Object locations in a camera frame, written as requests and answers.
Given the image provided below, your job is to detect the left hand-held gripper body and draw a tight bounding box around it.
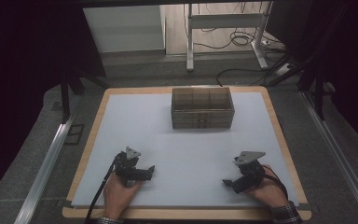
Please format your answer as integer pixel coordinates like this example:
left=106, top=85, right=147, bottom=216
left=114, top=146, right=150, bottom=188

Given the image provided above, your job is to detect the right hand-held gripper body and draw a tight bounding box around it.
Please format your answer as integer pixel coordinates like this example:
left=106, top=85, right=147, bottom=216
left=231, top=150, right=267, bottom=194

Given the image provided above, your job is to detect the person's right hand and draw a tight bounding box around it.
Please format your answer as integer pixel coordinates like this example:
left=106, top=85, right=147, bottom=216
left=244, top=164, right=290, bottom=209

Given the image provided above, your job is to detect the person's left hand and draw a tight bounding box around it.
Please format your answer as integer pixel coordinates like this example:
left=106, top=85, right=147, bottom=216
left=103, top=172, right=143, bottom=220

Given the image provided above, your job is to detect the white table mat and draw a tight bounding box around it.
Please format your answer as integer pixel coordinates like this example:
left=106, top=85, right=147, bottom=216
left=71, top=91, right=300, bottom=209

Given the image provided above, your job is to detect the clear brown drawer organizer box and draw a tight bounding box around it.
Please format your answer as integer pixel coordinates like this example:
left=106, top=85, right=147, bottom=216
left=170, top=87, right=236, bottom=130

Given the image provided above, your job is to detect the black metal stand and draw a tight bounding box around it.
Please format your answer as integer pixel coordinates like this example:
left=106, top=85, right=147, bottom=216
left=59, top=70, right=87, bottom=124
left=297, top=66, right=335, bottom=121

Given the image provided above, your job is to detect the white panel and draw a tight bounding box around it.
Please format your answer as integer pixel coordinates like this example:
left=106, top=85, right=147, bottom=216
left=82, top=5, right=166, bottom=53

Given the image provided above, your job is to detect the dark curtain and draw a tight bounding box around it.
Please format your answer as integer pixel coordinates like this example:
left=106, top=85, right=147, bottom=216
left=0, top=0, right=107, bottom=208
left=265, top=0, right=358, bottom=157

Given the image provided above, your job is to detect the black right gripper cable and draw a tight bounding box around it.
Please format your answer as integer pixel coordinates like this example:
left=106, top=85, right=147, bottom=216
left=261, top=169, right=289, bottom=201

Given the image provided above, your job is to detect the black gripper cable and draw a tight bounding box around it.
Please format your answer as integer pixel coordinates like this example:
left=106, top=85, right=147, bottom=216
left=261, top=169, right=289, bottom=201
left=84, top=152, right=121, bottom=224

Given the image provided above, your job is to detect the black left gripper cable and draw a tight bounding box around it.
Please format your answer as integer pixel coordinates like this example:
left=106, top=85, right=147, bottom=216
left=84, top=152, right=121, bottom=224

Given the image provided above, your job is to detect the black floor bracket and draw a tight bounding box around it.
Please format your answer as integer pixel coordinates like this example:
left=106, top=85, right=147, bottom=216
left=63, top=123, right=86, bottom=146

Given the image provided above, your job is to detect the aluminium rail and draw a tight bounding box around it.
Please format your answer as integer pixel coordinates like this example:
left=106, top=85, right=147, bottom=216
left=300, top=91, right=358, bottom=224
left=13, top=113, right=76, bottom=224

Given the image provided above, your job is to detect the long black floor cable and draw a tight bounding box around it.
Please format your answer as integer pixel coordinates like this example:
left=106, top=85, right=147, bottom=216
left=215, top=54, right=293, bottom=88

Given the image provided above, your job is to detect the coiled black floor cable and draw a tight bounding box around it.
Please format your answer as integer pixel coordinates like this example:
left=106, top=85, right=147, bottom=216
left=194, top=27, right=262, bottom=50

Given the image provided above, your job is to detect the white metal desk frame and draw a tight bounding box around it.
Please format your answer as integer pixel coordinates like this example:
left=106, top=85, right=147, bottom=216
left=186, top=2, right=273, bottom=73

